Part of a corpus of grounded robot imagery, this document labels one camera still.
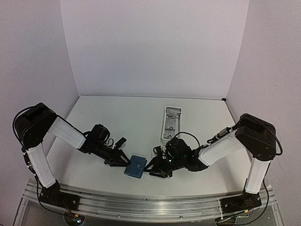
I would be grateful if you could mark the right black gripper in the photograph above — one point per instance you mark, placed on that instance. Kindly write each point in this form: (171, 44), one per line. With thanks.
(158, 167)

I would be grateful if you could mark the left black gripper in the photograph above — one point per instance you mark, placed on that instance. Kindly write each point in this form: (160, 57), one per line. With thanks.
(115, 157)

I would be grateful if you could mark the blue card holder wallet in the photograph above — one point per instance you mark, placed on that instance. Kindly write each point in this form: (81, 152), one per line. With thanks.
(136, 167)

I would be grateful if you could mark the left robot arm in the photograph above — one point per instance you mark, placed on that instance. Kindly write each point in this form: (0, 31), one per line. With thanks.
(33, 123)

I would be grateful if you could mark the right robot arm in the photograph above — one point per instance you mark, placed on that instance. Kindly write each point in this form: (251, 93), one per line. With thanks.
(250, 134)

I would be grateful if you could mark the white plastic tray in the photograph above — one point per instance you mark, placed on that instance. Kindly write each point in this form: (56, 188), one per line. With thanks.
(172, 123)

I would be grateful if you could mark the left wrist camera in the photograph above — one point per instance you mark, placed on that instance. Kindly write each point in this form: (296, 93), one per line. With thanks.
(118, 143)

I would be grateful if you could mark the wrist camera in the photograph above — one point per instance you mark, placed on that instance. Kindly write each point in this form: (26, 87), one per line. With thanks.
(159, 150)
(118, 143)

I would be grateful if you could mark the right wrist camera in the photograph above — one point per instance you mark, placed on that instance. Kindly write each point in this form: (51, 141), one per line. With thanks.
(159, 150)

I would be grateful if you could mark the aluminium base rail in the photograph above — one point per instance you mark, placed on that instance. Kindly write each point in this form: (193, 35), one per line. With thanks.
(139, 208)

